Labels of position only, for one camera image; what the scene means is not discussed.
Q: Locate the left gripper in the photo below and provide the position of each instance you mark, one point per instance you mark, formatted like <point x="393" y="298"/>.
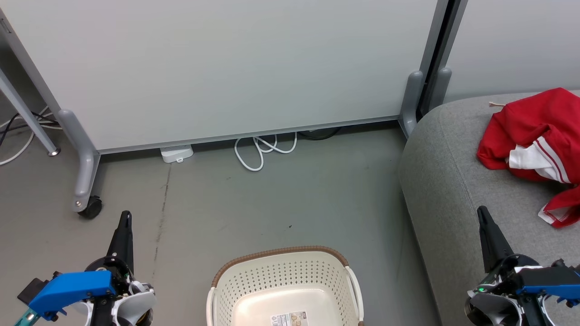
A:
<point x="122" y="276"/>

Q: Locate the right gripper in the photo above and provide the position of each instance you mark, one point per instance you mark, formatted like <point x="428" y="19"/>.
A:
<point x="494" y="308"/>

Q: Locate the red and white shirt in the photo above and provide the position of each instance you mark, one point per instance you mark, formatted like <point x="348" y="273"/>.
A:
<point x="534" y="122"/>

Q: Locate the grey fabric sofa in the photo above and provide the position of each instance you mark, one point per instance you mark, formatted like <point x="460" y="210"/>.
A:
<point x="453" y="181"/>

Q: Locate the black caster wheel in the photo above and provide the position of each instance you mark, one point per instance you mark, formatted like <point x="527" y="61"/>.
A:
<point x="92" y="208"/>

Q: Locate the long grey partition foot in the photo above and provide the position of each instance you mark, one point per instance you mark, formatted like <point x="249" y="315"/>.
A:
<point x="84" y="158"/>

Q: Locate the white power adapter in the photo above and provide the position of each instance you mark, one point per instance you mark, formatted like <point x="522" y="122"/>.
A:
<point x="176" y="153"/>

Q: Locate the cream perforated laundry basket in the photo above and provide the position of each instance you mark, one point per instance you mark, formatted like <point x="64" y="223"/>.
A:
<point x="281" y="276"/>

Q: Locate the grey metal table leg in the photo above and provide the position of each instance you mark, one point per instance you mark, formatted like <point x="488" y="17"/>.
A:
<point x="25" y="111"/>

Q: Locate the short grey partition foot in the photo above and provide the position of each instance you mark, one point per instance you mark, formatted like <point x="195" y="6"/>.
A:
<point x="411" y="102"/>
<point x="441" y="88"/>

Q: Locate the paper basket label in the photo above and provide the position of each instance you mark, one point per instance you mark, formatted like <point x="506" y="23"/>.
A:
<point x="289" y="318"/>

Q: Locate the large white partition panel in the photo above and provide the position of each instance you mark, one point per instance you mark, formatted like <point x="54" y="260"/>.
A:
<point x="226" y="63"/>

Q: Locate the narrow white partition panel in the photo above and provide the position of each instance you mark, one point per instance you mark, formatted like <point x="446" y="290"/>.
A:
<point x="512" y="40"/>

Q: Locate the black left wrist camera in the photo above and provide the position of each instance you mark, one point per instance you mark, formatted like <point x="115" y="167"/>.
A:
<point x="34" y="285"/>

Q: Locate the teal left camera connector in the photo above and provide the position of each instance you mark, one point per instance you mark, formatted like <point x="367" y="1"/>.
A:
<point x="26" y="318"/>

